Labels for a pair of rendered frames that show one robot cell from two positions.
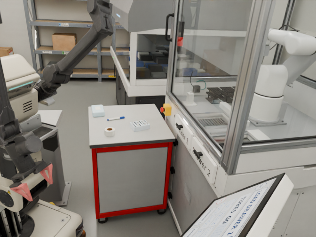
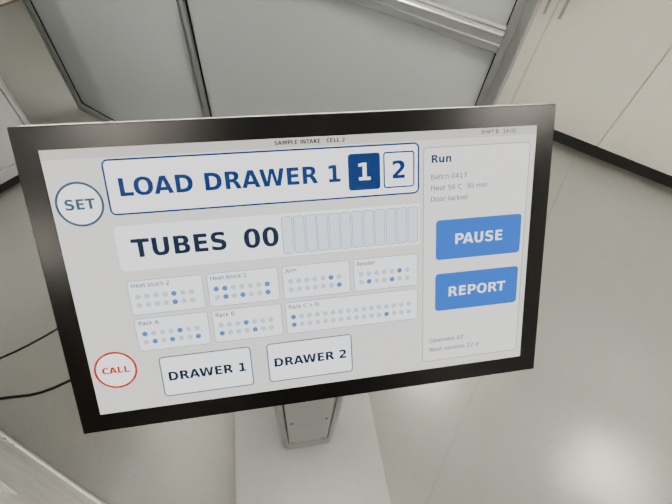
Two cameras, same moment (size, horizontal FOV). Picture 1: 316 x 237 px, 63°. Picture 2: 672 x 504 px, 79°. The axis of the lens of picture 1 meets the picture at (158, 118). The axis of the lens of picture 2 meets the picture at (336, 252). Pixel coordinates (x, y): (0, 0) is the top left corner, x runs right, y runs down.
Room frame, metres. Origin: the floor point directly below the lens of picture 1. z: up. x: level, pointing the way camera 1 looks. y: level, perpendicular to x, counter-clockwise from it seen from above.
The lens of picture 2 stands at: (0.66, 0.00, 1.44)
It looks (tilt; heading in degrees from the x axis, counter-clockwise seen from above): 54 degrees down; 218
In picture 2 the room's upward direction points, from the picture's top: 6 degrees clockwise
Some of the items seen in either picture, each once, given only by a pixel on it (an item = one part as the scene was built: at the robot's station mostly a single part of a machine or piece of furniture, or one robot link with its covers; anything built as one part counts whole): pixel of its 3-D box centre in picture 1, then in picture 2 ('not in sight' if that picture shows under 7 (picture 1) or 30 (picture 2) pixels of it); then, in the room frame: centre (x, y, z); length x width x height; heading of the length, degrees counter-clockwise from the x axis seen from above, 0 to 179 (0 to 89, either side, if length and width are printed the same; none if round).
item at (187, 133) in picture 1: (183, 130); not in sight; (1.46, -0.17, 0.87); 0.29 x 0.02 x 0.11; 16
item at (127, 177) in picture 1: (127, 161); not in sight; (1.77, 0.23, 0.38); 0.62 x 0.58 x 0.76; 16
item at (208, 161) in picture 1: (202, 158); not in sight; (1.16, -0.25, 0.87); 0.29 x 0.02 x 0.11; 16
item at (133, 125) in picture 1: (139, 125); not in sight; (1.67, 0.13, 0.78); 0.12 x 0.08 x 0.04; 121
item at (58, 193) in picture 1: (46, 159); not in sight; (1.73, 0.89, 0.38); 0.30 x 0.30 x 0.76; 10
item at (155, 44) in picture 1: (165, 42); not in sight; (3.20, -0.03, 1.13); 1.78 x 1.14 x 0.45; 16
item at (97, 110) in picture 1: (98, 110); not in sight; (1.87, 0.49, 0.78); 0.15 x 0.10 x 0.04; 19
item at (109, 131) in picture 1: (109, 131); not in sight; (1.55, 0.33, 0.78); 0.07 x 0.07 x 0.04
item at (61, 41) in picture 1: (65, 42); not in sight; (5.01, 1.87, 0.72); 0.41 x 0.32 x 0.28; 100
